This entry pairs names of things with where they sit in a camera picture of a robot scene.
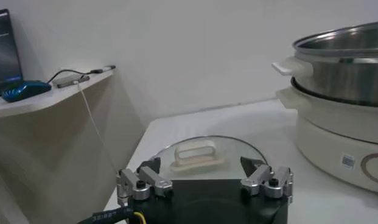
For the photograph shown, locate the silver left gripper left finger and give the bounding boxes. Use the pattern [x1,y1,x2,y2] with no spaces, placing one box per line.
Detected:
[116,156,174,208]

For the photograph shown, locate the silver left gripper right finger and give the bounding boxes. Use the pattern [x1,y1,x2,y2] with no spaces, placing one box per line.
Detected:
[239,156,295,205]

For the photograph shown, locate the round glass pot lid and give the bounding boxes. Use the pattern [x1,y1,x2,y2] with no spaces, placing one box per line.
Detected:
[149,135,268,183]

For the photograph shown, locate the stainless steel steamer basket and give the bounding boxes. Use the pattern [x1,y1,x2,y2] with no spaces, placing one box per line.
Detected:
[271,21,378,107]

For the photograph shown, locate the cream electric cooking pot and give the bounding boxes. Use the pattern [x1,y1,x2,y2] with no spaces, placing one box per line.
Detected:
[275,86,378,195]

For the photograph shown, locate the white side desk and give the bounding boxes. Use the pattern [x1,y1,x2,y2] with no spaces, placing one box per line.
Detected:
[0,68,147,224]

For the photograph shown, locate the blue computer mouse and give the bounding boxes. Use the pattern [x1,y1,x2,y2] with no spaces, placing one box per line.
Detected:
[1,80,52,103]

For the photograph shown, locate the dark laptop screen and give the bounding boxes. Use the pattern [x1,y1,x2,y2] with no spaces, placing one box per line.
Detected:
[0,8,24,98]

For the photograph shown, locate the black sleeved wrist cable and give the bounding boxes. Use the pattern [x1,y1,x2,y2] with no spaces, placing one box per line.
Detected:
[75,206,147,224]

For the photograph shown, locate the black adapter cable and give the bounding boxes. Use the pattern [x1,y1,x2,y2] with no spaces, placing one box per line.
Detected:
[47,65,117,85]

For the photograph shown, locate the white charging cable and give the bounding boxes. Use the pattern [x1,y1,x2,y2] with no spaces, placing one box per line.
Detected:
[72,80,121,174]

